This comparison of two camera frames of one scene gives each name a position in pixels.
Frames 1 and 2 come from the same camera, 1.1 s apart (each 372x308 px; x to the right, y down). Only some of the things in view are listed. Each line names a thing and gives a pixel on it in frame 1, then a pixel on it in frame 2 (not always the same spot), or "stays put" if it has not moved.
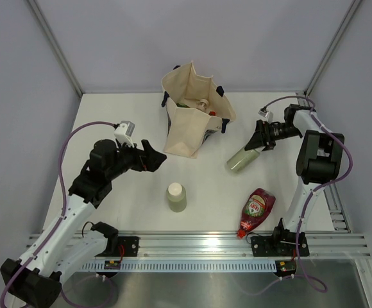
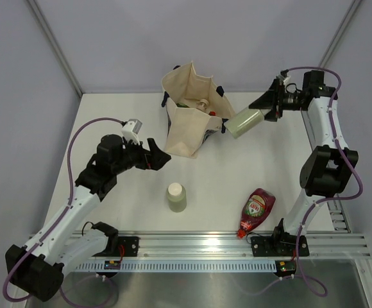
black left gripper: x=158 y=158 stays put
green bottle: x=242 y=158 to x=244 y=121
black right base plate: x=281 y=243 stays put
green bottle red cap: x=183 y=105 stays put
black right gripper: x=262 y=137 to x=269 y=100
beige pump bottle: x=202 y=104 stays put
